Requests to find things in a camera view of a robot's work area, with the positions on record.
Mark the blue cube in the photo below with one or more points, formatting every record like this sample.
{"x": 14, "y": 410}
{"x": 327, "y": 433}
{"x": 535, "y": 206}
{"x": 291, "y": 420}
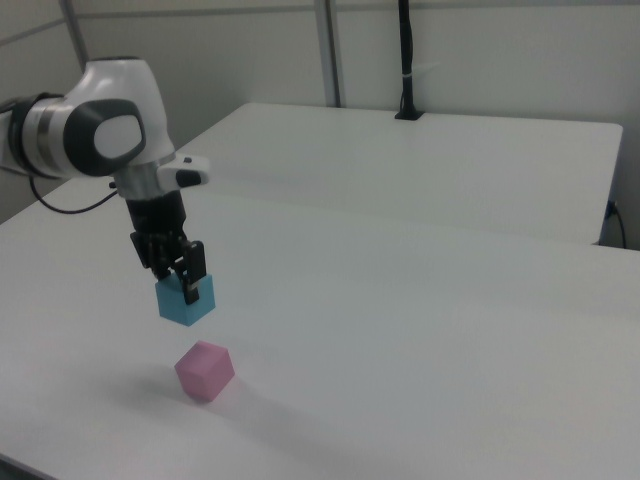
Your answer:
{"x": 187, "y": 302}

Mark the grey metal partition post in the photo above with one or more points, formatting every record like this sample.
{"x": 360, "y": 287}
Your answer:
{"x": 332, "y": 50}

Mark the pink cube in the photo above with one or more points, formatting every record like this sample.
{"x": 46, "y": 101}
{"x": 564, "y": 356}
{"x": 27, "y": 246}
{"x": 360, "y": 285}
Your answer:
{"x": 205, "y": 374}

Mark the black pole with clamp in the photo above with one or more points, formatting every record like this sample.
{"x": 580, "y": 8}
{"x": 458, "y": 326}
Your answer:
{"x": 410, "y": 60}

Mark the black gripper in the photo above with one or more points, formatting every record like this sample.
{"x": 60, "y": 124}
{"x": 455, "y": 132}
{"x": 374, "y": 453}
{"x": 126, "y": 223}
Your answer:
{"x": 156, "y": 222}

